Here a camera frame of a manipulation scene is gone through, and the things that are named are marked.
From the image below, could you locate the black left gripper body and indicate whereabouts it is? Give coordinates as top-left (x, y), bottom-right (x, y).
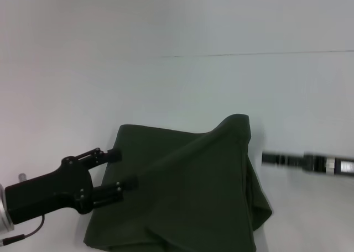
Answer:
top-left (4, 155), bottom-right (95, 225)

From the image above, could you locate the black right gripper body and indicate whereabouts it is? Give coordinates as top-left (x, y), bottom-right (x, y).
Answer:
top-left (302, 151), bottom-right (354, 179)

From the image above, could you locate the dark green FREE T-shirt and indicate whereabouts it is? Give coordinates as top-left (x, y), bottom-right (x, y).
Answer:
top-left (82, 113), bottom-right (273, 252)

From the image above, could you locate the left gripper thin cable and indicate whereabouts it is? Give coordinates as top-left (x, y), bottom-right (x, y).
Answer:
top-left (0, 214), bottom-right (46, 246)

